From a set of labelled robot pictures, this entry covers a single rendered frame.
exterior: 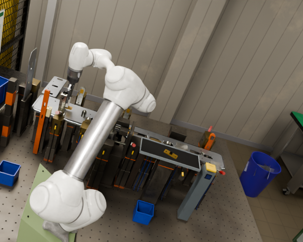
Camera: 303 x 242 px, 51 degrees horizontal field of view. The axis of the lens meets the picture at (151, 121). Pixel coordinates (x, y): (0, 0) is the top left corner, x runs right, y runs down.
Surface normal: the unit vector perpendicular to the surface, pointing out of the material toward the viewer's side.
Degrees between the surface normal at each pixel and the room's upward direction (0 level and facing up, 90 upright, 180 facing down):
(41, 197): 60
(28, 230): 90
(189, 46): 90
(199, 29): 90
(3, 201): 0
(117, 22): 90
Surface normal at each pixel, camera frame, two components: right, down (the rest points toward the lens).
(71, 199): 0.77, 0.24
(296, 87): 0.03, 0.54
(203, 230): 0.33, -0.80
